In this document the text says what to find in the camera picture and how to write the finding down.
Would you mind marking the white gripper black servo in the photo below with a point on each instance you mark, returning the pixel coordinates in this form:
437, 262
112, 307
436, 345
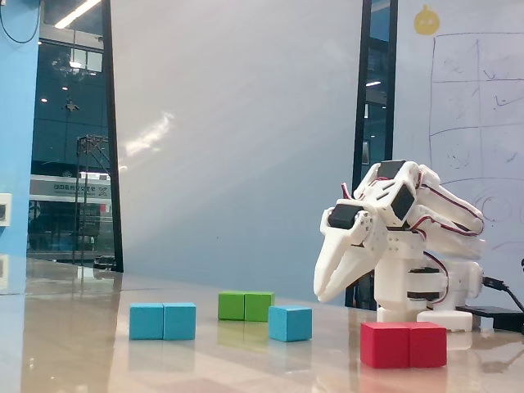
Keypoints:
343, 246

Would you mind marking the small blue cube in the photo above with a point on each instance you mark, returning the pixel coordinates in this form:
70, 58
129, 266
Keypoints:
288, 323

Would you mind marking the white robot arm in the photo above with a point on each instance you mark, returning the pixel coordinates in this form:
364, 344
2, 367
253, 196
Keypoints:
393, 278

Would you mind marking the long red block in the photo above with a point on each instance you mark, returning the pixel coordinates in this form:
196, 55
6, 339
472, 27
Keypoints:
403, 344

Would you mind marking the long green block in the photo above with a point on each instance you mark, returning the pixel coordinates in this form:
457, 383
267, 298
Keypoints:
243, 306

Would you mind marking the long blue block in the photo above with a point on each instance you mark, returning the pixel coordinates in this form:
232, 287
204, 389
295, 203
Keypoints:
161, 321

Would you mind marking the flat black power box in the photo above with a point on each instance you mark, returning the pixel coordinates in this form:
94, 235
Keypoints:
497, 317

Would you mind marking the whiteboard with marker drawings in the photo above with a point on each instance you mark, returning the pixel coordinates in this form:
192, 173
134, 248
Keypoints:
462, 102

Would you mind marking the yellow round sticker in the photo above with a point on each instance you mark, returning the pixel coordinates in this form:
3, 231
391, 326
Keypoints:
426, 20

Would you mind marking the metal lattice tower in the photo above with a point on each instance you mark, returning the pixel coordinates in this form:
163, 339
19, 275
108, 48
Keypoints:
78, 196

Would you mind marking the black window frame post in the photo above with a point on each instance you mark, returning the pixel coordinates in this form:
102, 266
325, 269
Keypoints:
111, 143
362, 123

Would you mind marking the white wall switch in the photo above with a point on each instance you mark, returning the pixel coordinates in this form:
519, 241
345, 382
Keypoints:
5, 209

